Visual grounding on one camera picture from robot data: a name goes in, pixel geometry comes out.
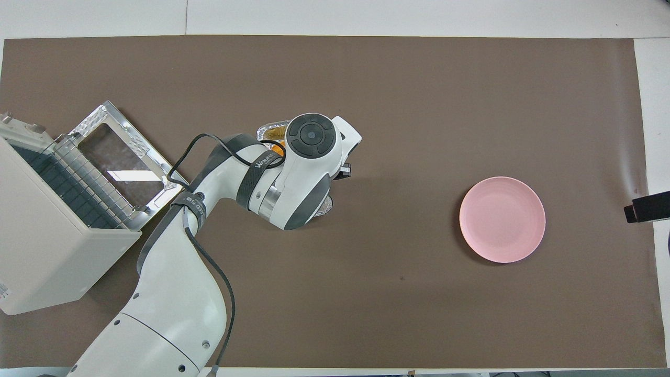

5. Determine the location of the aluminium foil tray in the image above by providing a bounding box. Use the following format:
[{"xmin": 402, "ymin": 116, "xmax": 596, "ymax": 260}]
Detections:
[{"xmin": 256, "ymin": 119, "xmax": 336, "ymax": 218}]

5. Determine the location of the white toaster oven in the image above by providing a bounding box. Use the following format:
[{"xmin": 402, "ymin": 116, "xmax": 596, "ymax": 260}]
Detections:
[{"xmin": 0, "ymin": 112, "xmax": 142, "ymax": 316}]

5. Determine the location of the brown table mat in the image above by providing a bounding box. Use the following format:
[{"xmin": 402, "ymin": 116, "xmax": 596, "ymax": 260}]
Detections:
[{"xmin": 0, "ymin": 35, "xmax": 667, "ymax": 369}]

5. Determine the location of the pink round plate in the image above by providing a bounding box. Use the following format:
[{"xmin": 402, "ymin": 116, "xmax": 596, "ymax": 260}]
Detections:
[{"xmin": 460, "ymin": 176, "xmax": 546, "ymax": 263}]

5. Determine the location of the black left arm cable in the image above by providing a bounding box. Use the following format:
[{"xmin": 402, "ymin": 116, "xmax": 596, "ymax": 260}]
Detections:
[{"xmin": 167, "ymin": 133, "xmax": 287, "ymax": 377}]

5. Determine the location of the glass oven door metal frame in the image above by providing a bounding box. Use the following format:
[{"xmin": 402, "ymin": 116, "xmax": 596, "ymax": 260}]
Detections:
[{"xmin": 67, "ymin": 101, "xmax": 189, "ymax": 228}]

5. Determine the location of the oven wire rack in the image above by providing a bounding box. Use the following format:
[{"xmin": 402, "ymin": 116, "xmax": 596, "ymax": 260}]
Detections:
[{"xmin": 10, "ymin": 135, "xmax": 132, "ymax": 231}]

